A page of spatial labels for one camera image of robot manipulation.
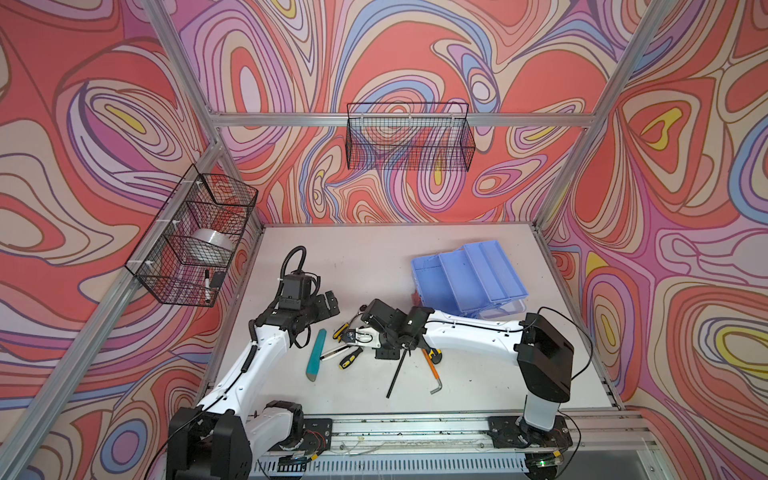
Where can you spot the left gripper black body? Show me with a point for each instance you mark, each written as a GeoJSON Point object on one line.
{"type": "Point", "coordinates": [316, 309]}

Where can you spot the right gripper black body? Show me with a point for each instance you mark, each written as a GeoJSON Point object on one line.
{"type": "Point", "coordinates": [389, 349]}

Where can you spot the teal utility knife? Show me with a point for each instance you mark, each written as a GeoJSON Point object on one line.
{"type": "Point", "coordinates": [313, 365]}

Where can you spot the white pink tool box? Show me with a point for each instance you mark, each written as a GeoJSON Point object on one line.
{"type": "Point", "coordinates": [476, 280]}

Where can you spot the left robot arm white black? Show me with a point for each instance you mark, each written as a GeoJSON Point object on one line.
{"type": "Point", "coordinates": [225, 435]}

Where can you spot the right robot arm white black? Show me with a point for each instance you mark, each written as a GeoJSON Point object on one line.
{"type": "Point", "coordinates": [542, 354]}

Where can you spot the black hex key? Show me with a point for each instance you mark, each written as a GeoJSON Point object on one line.
{"type": "Point", "coordinates": [396, 374]}

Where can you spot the yellow black utility knife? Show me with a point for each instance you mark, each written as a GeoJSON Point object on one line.
{"type": "Point", "coordinates": [435, 356]}

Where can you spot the orange sleeved hex key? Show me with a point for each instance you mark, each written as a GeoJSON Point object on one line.
{"type": "Point", "coordinates": [433, 370]}

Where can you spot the silver tape roll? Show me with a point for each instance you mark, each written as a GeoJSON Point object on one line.
{"type": "Point", "coordinates": [214, 238]}

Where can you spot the large screwdriver black yellow handle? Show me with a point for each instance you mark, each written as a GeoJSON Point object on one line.
{"type": "Point", "coordinates": [350, 358]}

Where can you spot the black wire basket left wall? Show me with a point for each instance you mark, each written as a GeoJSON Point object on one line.
{"type": "Point", "coordinates": [168, 262]}

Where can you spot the black wire basket wall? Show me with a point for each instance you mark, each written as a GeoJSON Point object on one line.
{"type": "Point", "coordinates": [409, 136]}
{"type": "Point", "coordinates": [168, 262]}

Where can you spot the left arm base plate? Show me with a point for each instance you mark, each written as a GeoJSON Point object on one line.
{"type": "Point", "coordinates": [316, 435]}

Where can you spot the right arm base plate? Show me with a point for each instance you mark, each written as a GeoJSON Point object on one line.
{"type": "Point", "coordinates": [514, 432]}

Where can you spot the black wire basket back wall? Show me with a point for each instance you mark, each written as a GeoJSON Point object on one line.
{"type": "Point", "coordinates": [409, 136]}

